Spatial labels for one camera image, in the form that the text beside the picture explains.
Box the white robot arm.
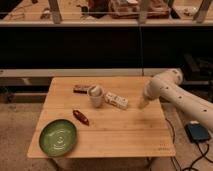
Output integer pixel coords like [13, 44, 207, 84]
[139, 69, 213, 133]

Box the green ceramic bowl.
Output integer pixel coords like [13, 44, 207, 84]
[39, 119, 77, 157]

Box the white patterned box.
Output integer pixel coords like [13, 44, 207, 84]
[104, 92, 128, 110]

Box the wooden table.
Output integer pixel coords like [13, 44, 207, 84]
[27, 76, 175, 158]

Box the brown chocolate bar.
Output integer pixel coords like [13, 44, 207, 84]
[73, 85, 89, 94]

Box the long wooden workbench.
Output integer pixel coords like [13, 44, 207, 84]
[0, 0, 213, 27]

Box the black cable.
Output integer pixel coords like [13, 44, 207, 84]
[165, 117, 213, 171]

